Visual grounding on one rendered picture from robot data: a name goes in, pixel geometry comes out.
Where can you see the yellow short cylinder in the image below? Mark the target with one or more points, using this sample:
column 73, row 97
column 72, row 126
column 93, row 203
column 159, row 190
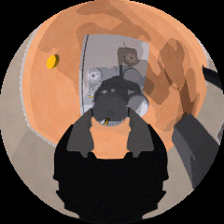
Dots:
column 52, row 61

